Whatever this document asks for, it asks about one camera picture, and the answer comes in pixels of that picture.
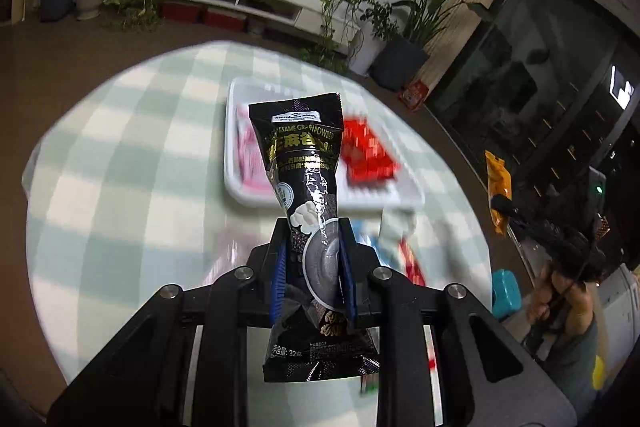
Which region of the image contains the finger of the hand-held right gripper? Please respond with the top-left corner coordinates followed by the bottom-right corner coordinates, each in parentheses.
top-left (490, 194), bottom-right (531, 228)

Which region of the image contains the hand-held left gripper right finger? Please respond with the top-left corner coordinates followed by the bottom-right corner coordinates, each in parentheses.
top-left (339, 217), bottom-right (588, 427)

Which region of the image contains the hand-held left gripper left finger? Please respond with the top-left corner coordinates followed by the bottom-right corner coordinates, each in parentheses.
top-left (47, 217), bottom-right (301, 427)

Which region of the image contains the orange snack packet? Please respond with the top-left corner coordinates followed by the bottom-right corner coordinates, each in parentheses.
top-left (484, 150), bottom-right (513, 235)

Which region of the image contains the black sesame powder packet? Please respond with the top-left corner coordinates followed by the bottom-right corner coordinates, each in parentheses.
top-left (248, 93), bottom-right (382, 383)

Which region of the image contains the pink snack packet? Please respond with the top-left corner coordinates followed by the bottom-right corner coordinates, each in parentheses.
top-left (235, 119), bottom-right (273, 192)

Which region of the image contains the large red snack bag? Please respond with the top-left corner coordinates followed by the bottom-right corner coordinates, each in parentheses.
top-left (336, 117), bottom-right (402, 188)

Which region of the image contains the white plastic tray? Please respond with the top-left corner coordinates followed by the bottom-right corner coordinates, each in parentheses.
top-left (223, 77), bottom-right (427, 209)

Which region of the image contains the person's right hand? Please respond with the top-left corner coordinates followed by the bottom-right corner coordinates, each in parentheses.
top-left (525, 259), bottom-right (596, 338)

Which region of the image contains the teal plastic stool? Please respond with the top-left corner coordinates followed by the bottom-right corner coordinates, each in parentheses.
top-left (491, 269), bottom-right (523, 320)

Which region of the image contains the sliding glass door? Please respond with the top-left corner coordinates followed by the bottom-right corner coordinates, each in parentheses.
top-left (425, 0), bottom-right (640, 268)

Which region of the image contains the red bag on floor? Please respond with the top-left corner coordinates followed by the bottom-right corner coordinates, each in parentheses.
top-left (398, 79), bottom-right (431, 112)

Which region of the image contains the large-leaf plant in dark pot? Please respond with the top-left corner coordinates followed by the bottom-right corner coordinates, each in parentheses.
top-left (367, 0), bottom-right (508, 92)

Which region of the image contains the leafy plant in white pot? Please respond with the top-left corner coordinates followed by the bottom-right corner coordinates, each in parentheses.
top-left (350, 0), bottom-right (396, 78)

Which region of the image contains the red storage box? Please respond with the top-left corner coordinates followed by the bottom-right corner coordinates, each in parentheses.
top-left (160, 2), bottom-right (203, 24)
top-left (202, 7), bottom-right (248, 32)

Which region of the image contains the trailing plant on stand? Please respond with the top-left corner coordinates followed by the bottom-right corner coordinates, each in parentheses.
top-left (300, 0), bottom-right (363, 72)

